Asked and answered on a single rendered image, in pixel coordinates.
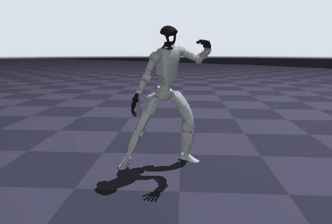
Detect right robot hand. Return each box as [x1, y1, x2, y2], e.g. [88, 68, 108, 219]
[131, 93, 139, 116]

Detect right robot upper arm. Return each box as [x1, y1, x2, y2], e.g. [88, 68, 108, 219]
[142, 51, 163, 82]

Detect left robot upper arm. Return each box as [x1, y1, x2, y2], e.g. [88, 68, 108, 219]
[177, 46, 203, 64]

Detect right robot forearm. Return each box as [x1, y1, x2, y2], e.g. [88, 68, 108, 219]
[133, 73, 147, 99]

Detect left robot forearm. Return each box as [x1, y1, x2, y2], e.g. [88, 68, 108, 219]
[199, 48, 212, 59]

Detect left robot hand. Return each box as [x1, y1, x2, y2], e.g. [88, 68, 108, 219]
[196, 39, 211, 48]

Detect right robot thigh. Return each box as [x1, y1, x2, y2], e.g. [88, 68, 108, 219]
[135, 92, 160, 137]

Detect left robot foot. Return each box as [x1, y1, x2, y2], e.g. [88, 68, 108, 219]
[179, 152, 199, 163]

